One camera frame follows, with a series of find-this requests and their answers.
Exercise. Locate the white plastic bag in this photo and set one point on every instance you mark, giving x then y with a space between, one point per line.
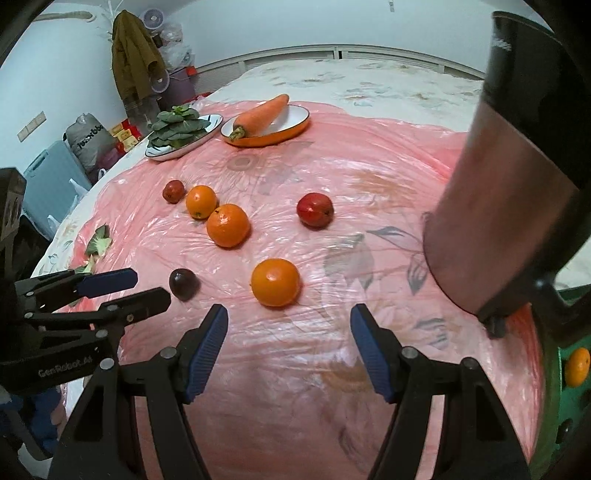
100 174
76 191

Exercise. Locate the carrot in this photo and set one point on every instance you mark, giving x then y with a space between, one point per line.
261 115

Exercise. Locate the white slatted cabinet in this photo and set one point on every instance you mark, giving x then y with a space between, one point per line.
277 57

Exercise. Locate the orange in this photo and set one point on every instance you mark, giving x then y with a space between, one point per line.
578 367
201 201
275 282
228 225

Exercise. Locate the green leafy vegetables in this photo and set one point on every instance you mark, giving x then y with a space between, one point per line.
178 129

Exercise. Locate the white plate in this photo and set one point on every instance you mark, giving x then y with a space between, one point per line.
207 127

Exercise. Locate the grey bag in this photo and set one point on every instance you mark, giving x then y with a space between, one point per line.
87 138

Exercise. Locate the small white fan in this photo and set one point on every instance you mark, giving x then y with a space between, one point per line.
152 17
159 83

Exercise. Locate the brown coat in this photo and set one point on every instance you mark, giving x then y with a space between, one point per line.
134 55

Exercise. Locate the wall socket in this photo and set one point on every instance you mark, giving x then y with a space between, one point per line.
32 125

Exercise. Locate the green box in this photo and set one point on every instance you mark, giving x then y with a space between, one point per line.
575 406

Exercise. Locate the purple bin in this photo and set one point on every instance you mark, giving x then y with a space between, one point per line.
178 90

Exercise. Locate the red and yellow boxes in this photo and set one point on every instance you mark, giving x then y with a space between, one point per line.
124 134

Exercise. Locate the clear plastic bags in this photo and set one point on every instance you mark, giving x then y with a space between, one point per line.
175 46

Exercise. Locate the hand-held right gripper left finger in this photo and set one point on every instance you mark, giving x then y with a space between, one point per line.
207 350

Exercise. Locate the red apple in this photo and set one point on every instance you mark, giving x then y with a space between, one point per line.
173 191
315 210

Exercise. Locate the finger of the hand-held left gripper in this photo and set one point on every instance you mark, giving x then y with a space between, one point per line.
108 281
138 304

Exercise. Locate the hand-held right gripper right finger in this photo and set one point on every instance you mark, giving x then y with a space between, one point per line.
369 350

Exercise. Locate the wrapped wall pipe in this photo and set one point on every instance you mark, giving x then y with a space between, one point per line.
87 17

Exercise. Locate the pink plastic sheet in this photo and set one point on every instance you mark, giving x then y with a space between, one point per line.
300 392

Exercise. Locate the light blue suitcase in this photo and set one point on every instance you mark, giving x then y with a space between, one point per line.
51 184

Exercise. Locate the pink and black kettle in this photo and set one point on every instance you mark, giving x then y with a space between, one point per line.
498 207

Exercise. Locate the orange rimmed plate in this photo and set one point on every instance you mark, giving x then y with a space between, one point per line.
291 120

